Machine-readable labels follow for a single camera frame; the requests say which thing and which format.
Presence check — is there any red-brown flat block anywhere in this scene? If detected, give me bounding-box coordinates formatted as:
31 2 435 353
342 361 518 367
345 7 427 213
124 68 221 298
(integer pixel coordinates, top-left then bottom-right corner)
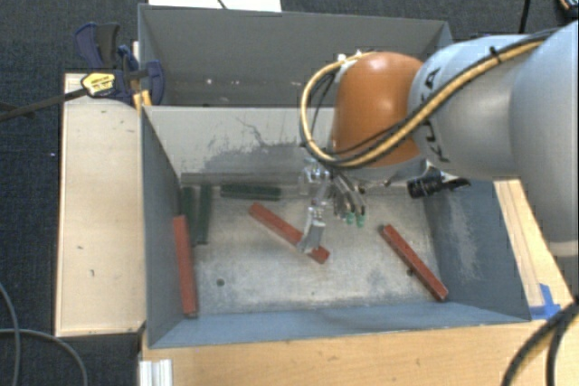
247 202 331 266
172 214 200 319
378 223 450 303

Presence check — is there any pale wood flat board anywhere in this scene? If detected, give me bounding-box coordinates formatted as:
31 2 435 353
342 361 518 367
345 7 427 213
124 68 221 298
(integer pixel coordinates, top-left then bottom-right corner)
53 73 148 338

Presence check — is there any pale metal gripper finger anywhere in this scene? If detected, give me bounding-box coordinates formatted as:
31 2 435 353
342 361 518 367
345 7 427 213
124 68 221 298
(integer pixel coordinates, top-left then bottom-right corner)
310 206 327 252
295 206 318 253

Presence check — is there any dark green flat block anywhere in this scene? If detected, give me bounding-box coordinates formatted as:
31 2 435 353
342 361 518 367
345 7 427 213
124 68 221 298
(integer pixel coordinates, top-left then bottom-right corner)
219 184 283 202
195 184 214 246

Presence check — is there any grey metal bin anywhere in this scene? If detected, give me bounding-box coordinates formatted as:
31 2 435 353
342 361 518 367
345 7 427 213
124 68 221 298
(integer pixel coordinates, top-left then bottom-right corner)
137 3 533 350

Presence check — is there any black cylinder on white bracket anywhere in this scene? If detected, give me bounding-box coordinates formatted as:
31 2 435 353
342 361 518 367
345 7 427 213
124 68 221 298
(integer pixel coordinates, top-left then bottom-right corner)
384 163 472 201

